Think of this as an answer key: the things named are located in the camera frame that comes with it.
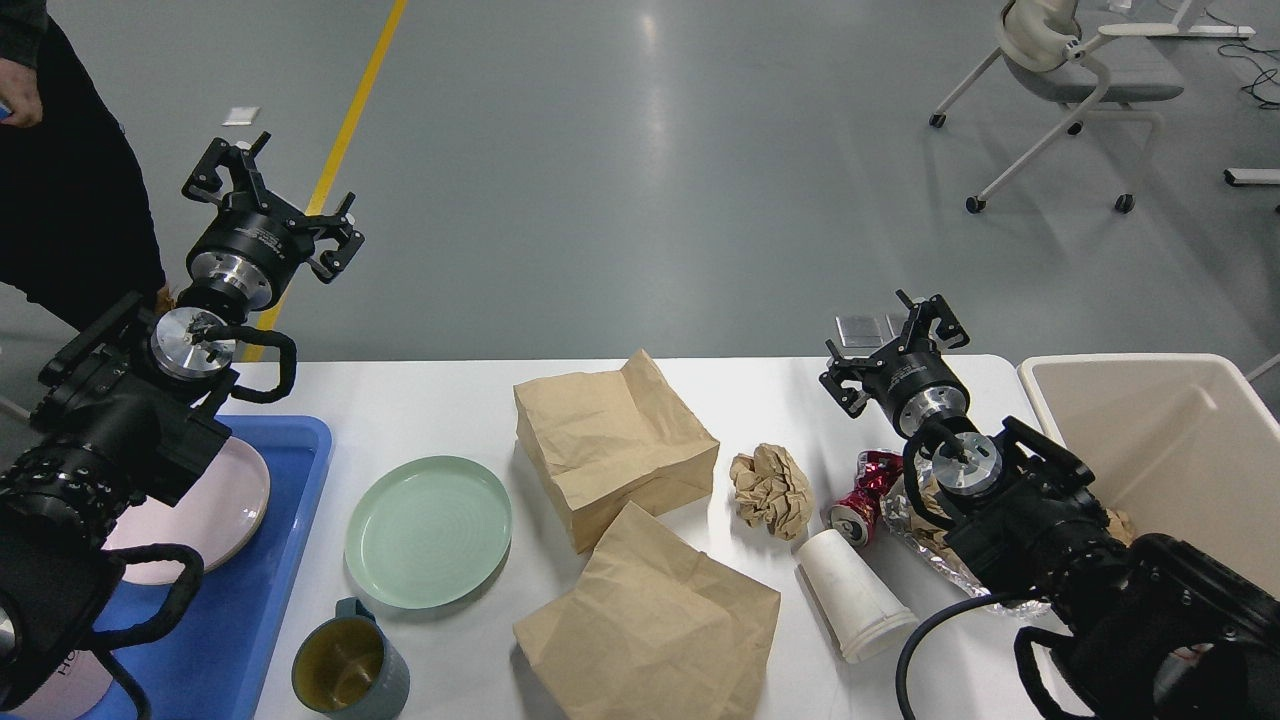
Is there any dark teal mug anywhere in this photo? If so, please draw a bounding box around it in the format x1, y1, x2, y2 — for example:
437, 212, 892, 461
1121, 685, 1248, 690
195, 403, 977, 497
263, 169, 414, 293
291, 597, 411, 719

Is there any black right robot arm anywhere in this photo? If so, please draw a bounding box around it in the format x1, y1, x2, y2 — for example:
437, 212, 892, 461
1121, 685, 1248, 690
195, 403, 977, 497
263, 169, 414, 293
820, 292, 1279, 719

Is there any crumpled brown paper ball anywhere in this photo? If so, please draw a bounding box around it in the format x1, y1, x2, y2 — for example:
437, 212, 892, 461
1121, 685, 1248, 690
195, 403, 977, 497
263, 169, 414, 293
730, 443, 817, 541

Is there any brown paper bag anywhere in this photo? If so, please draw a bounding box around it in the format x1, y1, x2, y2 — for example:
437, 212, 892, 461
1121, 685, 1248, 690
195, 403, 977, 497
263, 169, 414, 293
513, 503, 781, 719
513, 348, 721, 553

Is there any person in black clothes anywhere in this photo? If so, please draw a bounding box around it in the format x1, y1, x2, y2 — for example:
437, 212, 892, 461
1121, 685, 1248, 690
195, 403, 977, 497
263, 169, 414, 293
1, 1, 174, 331

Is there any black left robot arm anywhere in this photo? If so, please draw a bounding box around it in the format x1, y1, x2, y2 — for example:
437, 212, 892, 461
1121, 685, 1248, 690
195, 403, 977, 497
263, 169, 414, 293
1, 133, 365, 719

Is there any beige plastic bin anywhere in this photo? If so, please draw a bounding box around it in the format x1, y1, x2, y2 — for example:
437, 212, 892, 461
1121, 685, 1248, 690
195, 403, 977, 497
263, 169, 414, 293
1019, 354, 1279, 594

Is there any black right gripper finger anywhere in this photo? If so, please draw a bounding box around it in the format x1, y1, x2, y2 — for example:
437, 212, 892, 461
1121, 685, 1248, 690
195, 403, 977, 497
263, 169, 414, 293
893, 290, 972, 354
819, 340, 879, 419

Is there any upper brown paper bag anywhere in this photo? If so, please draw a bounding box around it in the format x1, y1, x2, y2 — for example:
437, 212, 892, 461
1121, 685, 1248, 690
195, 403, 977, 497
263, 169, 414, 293
513, 348, 721, 553

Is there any lower brown paper bag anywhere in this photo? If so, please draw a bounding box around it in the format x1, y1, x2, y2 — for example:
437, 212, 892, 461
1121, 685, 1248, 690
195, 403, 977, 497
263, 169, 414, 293
513, 503, 781, 719

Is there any pink plate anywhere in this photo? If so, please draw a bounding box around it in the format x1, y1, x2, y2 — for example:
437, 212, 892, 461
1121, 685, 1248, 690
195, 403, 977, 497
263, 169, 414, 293
104, 437, 271, 571

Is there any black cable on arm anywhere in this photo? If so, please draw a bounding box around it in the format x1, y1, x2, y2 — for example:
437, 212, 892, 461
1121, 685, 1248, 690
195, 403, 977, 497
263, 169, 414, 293
895, 592, 1030, 720

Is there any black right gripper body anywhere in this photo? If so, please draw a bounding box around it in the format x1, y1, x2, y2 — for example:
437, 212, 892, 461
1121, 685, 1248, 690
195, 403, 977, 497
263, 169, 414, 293
861, 340, 970, 437

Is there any crushed red soda can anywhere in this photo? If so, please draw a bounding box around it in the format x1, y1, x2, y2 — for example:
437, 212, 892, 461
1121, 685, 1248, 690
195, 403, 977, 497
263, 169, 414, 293
826, 448, 902, 548

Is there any white paper cup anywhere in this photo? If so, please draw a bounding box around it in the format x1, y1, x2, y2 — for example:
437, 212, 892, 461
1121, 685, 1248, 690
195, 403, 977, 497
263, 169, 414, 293
797, 529, 919, 664

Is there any blue plastic tray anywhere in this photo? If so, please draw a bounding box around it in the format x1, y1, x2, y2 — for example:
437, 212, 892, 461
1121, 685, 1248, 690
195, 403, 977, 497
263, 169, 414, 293
114, 416, 332, 719

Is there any white office chair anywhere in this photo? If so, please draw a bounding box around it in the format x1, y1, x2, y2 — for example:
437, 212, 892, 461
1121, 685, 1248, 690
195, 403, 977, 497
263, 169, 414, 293
929, 1, 1198, 214

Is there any green plate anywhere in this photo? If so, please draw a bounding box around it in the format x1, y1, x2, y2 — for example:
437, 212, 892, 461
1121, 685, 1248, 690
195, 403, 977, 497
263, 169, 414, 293
344, 456, 513, 610

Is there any crumpled foil wrapper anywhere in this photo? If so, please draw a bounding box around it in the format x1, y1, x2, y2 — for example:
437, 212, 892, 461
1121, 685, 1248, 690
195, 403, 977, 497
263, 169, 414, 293
879, 471, 1050, 621

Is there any pink mug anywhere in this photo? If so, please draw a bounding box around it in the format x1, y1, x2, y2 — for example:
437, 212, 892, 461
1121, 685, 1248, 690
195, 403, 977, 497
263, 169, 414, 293
6, 650, 113, 719

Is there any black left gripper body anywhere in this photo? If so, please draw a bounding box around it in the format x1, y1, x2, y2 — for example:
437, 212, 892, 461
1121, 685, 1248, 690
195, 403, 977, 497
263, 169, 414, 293
186, 186, 314, 299

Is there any silver floor plate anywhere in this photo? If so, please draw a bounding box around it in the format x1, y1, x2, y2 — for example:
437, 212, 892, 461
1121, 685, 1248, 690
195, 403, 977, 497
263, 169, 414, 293
835, 313, 908, 354

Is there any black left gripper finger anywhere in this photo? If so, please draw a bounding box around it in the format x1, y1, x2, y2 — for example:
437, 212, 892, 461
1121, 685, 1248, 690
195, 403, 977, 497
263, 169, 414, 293
180, 132, 271, 208
296, 192, 365, 284

